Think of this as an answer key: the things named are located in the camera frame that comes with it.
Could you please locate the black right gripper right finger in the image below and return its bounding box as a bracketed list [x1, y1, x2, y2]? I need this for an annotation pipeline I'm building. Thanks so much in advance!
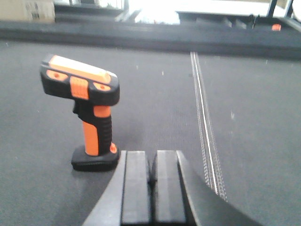
[152, 150, 260, 226]

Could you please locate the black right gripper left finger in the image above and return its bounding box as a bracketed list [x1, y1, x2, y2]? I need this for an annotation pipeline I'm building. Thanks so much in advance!
[83, 150, 151, 226]

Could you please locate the orange black barcode scanner gun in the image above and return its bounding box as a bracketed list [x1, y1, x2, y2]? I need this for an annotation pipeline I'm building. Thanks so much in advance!
[40, 54, 120, 171]

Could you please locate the stacked cardboard boxes background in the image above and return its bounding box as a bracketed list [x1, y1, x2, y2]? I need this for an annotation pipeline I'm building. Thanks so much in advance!
[0, 0, 55, 23]

